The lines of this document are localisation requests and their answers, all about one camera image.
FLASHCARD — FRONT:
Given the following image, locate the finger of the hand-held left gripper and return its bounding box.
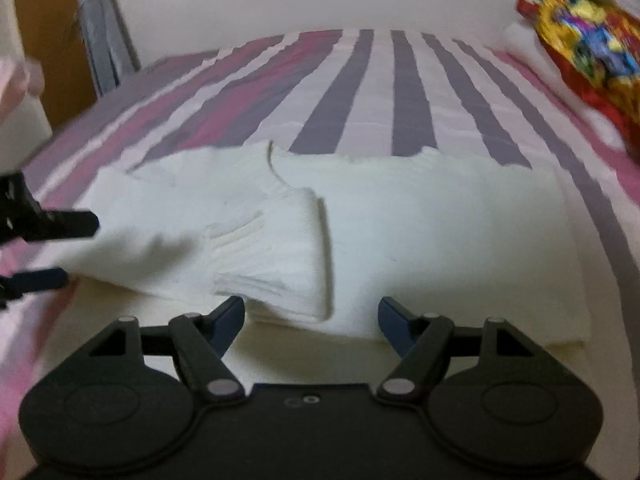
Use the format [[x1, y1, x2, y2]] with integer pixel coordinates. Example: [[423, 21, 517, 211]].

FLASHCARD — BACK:
[[0, 267, 69, 309], [0, 170, 101, 242]]

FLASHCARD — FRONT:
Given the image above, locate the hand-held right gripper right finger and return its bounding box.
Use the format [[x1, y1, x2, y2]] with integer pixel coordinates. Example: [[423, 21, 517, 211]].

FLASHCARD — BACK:
[[376, 296, 552, 406]]

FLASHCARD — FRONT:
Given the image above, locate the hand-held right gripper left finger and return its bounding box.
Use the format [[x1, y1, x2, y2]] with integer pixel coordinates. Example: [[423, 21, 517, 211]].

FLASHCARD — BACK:
[[89, 295, 247, 404]]

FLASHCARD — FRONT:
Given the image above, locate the white knit sweater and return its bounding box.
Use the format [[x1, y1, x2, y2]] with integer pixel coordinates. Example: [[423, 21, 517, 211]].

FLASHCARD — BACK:
[[50, 140, 589, 349]]

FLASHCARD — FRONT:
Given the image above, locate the pale pink cloth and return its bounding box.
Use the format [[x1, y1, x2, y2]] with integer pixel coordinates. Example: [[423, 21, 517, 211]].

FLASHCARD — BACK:
[[0, 55, 45, 127]]

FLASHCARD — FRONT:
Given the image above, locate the brown wooden wardrobe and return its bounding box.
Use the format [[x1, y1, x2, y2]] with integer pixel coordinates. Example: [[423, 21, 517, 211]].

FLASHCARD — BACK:
[[10, 0, 99, 136]]

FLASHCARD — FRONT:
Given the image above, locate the grey blue curtain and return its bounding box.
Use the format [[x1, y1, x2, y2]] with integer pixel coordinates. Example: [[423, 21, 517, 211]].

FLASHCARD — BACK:
[[65, 0, 140, 99]]

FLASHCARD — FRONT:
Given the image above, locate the striped pink purple bedsheet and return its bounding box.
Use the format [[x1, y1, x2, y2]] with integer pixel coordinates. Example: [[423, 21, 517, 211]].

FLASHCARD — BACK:
[[0, 27, 640, 480]]

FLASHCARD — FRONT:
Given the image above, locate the colourful printed red cloth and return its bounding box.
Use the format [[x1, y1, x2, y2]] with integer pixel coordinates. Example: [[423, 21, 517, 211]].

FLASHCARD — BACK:
[[516, 0, 640, 155]]

